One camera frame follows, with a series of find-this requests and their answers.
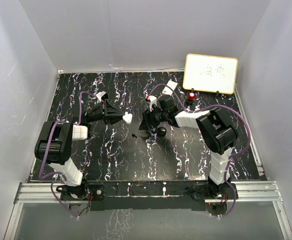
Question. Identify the black earbud charging case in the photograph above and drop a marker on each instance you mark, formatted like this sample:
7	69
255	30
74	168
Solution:
161	131

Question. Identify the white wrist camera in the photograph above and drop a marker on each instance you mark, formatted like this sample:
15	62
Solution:
101	96
152	102

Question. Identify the black front mounting bar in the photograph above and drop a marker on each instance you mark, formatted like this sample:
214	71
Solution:
154	195

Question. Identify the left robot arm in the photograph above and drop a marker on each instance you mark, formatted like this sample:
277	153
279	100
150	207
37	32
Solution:
54	146

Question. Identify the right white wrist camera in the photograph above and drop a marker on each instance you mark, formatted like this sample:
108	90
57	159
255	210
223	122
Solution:
152	102

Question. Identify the red emergency button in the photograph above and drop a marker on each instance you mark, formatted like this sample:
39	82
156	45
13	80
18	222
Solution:
190	98

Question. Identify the white cardboard box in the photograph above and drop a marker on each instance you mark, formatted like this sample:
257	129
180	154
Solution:
169	88

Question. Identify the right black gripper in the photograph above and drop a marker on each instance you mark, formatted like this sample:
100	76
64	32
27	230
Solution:
148	121

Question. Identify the white earbud charging case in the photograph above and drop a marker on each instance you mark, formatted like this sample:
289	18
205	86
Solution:
127	118

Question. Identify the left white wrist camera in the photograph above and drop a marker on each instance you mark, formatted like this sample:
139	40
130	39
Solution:
101	96

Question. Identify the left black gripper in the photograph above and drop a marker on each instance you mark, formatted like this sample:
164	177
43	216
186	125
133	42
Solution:
111	119

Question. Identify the white board yellow frame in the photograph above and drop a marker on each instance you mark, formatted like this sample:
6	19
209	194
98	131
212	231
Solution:
209	73

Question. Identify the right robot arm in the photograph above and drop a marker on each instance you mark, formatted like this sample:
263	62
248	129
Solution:
217	132

